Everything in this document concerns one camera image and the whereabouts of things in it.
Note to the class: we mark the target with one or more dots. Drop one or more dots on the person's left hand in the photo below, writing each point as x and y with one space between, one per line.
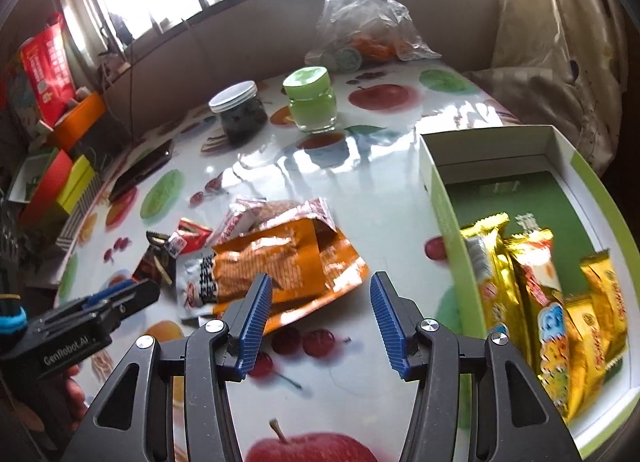
75 396

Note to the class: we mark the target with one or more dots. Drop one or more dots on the red green gift boxes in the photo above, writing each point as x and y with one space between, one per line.
52 193

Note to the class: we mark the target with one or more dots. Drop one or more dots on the gold yellow snack bar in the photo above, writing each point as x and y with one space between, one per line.
531 255

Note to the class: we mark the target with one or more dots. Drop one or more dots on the orange storage box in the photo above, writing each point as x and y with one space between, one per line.
70 128

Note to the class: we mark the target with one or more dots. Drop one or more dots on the red paper bag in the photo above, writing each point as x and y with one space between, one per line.
37 86

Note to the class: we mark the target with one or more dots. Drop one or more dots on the small red candy packet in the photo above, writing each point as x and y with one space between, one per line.
189 237

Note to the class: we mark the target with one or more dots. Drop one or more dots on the dark jar white lid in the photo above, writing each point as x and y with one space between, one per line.
240 110

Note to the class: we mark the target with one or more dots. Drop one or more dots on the red white snack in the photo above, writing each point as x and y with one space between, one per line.
246 216

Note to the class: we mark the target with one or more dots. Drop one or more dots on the gold foil snack bar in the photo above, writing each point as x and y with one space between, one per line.
494 275

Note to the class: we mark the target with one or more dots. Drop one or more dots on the beige floral curtain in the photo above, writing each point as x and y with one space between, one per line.
563 63

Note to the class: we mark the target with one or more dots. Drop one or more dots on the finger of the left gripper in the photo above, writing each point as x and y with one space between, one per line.
108 292
128 302

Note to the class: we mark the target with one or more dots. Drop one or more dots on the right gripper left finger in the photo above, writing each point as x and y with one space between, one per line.
131 417

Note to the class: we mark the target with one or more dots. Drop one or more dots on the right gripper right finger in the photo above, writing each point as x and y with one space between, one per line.
513 418

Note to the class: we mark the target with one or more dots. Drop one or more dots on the green jar green lid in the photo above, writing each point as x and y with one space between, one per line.
311 99

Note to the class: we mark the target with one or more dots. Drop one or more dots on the orange snack bag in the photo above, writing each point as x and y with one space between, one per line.
310 265

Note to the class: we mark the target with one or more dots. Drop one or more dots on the black smartphone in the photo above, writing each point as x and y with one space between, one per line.
141 169

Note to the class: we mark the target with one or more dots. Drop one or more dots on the yellow peanut candy packet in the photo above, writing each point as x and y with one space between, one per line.
597 330

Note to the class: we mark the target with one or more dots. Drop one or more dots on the green white cardboard box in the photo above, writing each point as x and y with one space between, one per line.
535 175

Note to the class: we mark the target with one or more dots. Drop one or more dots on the clear plastic bag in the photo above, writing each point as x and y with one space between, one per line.
352 34

